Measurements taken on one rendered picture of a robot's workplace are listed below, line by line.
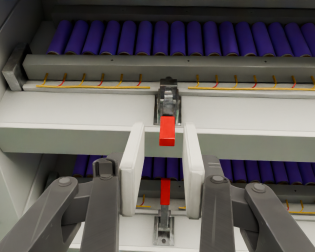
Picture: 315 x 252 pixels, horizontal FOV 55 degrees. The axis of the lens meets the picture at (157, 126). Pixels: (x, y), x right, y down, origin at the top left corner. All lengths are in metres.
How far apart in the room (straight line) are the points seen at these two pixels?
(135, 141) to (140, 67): 0.16
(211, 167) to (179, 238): 0.28
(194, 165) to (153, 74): 0.19
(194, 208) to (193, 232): 0.28
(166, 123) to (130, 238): 0.23
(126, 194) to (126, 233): 0.29
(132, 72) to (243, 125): 0.13
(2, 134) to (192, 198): 0.23
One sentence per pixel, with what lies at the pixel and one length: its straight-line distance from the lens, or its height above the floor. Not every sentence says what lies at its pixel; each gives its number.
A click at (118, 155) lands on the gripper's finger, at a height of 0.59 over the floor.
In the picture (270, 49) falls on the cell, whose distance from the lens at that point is 0.38.
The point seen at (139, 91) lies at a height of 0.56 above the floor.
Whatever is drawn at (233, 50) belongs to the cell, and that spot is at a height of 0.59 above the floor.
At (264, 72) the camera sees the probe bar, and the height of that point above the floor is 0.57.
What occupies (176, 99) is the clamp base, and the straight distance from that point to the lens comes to 0.29.
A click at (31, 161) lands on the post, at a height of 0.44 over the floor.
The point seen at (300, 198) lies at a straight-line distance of 0.49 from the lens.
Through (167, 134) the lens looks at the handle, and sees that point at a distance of 0.24.
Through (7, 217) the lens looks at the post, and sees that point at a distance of 0.43.
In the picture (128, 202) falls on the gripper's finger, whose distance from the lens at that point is 0.16.
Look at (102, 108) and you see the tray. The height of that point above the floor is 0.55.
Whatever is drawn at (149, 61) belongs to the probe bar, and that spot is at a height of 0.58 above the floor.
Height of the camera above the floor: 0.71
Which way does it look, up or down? 34 degrees down
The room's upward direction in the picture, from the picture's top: 1 degrees clockwise
